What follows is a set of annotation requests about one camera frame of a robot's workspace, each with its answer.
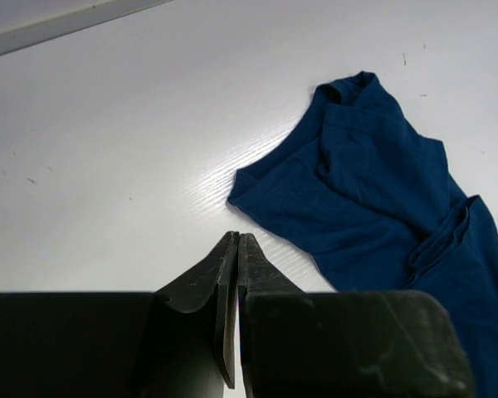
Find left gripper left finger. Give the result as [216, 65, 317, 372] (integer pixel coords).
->
[0, 231, 239, 397]

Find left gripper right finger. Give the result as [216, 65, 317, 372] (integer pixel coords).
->
[238, 234, 476, 397]

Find blue t shirt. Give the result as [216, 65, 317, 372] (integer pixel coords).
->
[228, 72, 498, 397]

